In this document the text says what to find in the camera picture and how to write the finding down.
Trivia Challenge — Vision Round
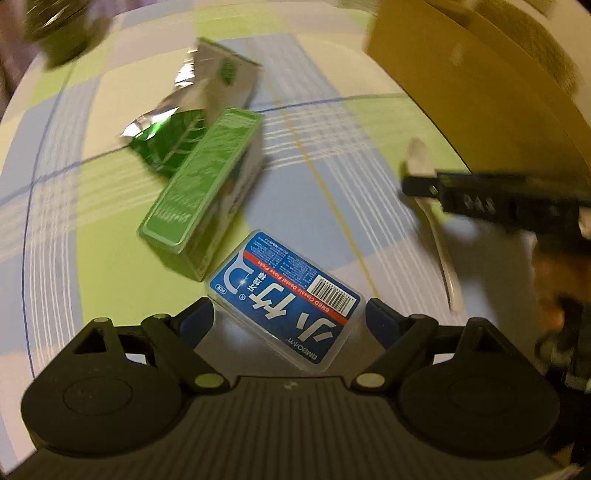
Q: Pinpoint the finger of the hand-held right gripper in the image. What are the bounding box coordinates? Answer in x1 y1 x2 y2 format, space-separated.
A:
401 171 581 232

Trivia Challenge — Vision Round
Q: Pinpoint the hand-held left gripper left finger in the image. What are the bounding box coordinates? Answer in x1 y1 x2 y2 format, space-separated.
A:
69 298 227 394

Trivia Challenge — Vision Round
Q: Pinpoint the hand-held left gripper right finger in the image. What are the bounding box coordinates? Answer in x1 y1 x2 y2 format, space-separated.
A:
353 298 505 393

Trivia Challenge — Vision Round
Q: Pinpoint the white plastic spoon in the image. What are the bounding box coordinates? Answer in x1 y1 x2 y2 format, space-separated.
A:
401 137 465 311

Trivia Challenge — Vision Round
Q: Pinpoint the blue label floss box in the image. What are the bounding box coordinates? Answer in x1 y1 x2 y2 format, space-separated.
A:
205 229 362 373

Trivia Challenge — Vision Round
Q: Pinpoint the brown cardboard box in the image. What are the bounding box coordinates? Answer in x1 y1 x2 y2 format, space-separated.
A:
366 0 591 205

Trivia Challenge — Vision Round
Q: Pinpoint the green carton box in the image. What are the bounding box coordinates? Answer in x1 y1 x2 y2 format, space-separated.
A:
137 107 267 282

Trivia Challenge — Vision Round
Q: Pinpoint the silver green foil packet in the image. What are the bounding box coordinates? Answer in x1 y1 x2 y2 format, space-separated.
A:
121 37 264 179

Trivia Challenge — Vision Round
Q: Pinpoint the dark jar with lid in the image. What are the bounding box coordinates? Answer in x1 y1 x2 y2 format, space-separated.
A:
21 0 112 66

